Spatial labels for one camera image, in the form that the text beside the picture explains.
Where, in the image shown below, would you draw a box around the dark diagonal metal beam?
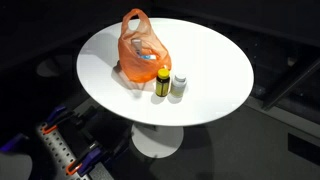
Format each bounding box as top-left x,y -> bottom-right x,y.
262,57 -> 320,111

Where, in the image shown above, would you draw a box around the white cap pill bottle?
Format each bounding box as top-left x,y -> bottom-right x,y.
170,73 -> 188,99

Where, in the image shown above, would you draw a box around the white rounded object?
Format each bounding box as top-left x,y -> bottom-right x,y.
0,151 -> 34,180

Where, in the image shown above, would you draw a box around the purple orange spring clamp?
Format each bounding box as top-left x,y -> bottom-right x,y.
41,105 -> 81,136
65,141 -> 108,177

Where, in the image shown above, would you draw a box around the white table pedestal base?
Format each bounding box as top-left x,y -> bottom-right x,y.
130,122 -> 185,159

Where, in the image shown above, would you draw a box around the clamps with orange handles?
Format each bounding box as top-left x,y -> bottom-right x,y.
35,122 -> 115,180

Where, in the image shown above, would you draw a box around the yellow cap dark bottle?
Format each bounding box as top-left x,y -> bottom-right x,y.
155,67 -> 171,98

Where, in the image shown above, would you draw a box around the blue label white bottle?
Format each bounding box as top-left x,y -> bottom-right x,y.
139,54 -> 158,61

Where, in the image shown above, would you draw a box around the orange plastic bag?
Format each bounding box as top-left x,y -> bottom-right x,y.
117,8 -> 173,84

